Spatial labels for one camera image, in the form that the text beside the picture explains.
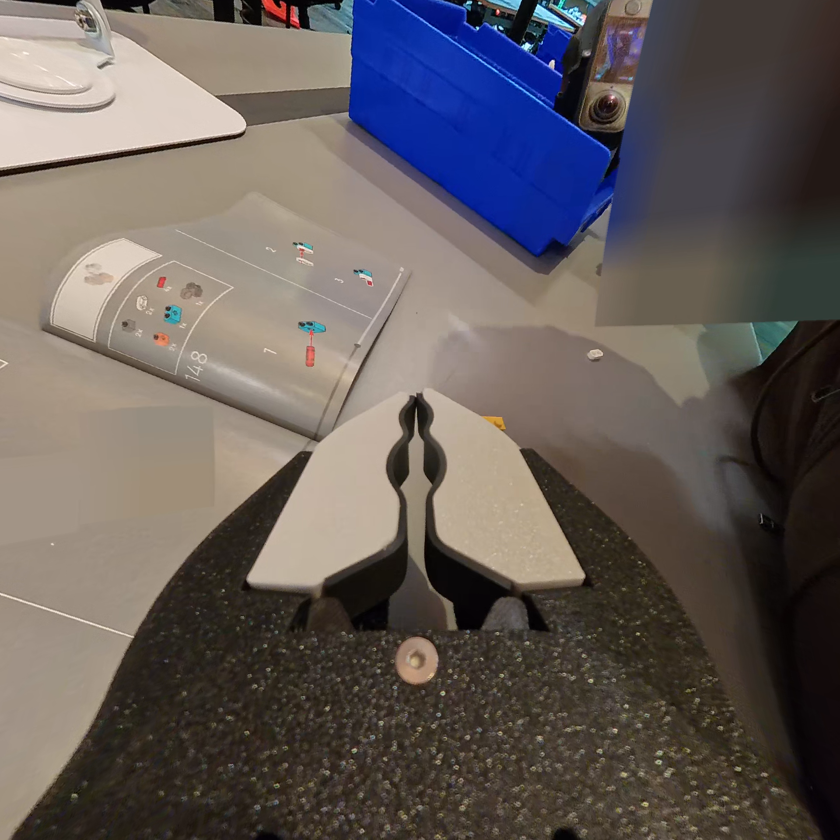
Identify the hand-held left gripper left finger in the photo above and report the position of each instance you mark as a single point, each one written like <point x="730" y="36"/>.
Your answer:
<point x="341" y="512"/>

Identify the grey desk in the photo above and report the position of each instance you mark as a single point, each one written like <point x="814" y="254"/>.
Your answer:
<point x="492" y="295"/>

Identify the red rounded object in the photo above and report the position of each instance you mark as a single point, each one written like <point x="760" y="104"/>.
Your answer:
<point x="282" y="13"/>

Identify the blue plastic bin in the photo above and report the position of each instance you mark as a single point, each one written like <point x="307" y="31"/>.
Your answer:
<point x="459" y="118"/>

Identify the person's dark clothed body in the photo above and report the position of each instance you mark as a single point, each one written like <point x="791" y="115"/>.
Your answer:
<point x="807" y="459"/>

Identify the grey instruction booklet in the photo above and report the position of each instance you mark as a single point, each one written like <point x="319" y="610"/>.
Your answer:
<point x="262" y="328"/>

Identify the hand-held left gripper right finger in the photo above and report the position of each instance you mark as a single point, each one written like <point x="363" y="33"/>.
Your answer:
<point x="499" y="518"/>

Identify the multicolour toy brick assembly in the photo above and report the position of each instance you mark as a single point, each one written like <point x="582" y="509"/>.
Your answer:
<point x="495" y="422"/>

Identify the white flat stand base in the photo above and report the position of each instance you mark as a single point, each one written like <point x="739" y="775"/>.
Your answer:
<point x="164" y="111"/>

